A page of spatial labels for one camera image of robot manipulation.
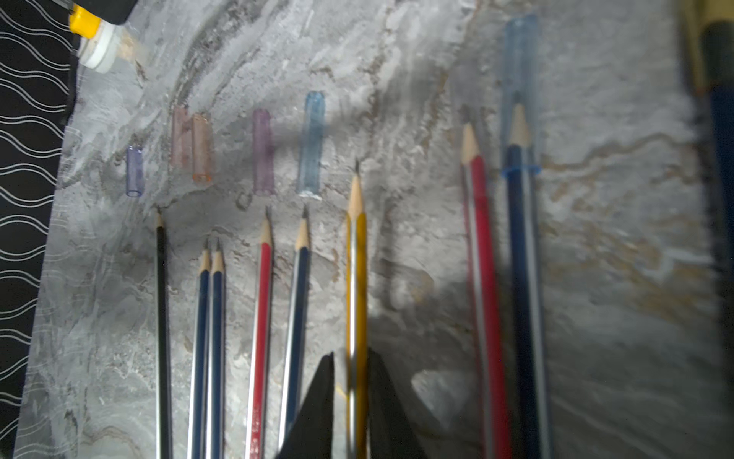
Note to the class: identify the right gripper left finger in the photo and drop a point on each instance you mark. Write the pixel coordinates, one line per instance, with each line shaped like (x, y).
(311, 435)

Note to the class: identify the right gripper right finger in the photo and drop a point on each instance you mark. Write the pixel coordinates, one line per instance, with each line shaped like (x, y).
(391, 434)

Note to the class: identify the red pencil pink cap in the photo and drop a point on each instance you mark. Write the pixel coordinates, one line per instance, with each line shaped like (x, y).
(257, 391)

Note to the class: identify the dark blue pencil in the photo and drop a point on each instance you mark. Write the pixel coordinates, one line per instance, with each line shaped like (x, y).
(291, 387)

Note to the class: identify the dark grey pencil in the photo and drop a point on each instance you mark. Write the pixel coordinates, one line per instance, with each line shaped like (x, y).
(164, 421)

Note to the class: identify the clear magenta pencil cap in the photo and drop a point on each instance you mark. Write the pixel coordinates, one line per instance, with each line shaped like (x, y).
(262, 149)

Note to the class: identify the clear light blue cap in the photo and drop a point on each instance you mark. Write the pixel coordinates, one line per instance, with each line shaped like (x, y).
(308, 179)

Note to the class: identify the clear orange pencil cap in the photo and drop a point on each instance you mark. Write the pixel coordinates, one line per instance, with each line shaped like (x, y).
(201, 149)

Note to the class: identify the clear purple pencil cap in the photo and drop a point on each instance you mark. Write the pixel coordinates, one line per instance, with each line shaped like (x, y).
(135, 178)

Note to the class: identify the blue pencil blue cap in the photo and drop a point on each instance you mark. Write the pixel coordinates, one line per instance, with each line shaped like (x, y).
(531, 375)

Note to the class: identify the removed pink cap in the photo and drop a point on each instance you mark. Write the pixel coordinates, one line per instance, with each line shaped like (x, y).
(180, 151)

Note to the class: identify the yellow tape measure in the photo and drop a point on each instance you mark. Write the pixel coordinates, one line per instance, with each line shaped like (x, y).
(102, 43)

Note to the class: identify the dark pencil yellow cap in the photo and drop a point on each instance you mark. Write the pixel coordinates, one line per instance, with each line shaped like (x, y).
(708, 35)

